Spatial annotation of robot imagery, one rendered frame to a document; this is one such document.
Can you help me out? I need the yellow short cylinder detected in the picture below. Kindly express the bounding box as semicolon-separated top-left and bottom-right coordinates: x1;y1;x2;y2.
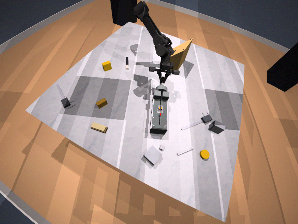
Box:
200;149;210;159

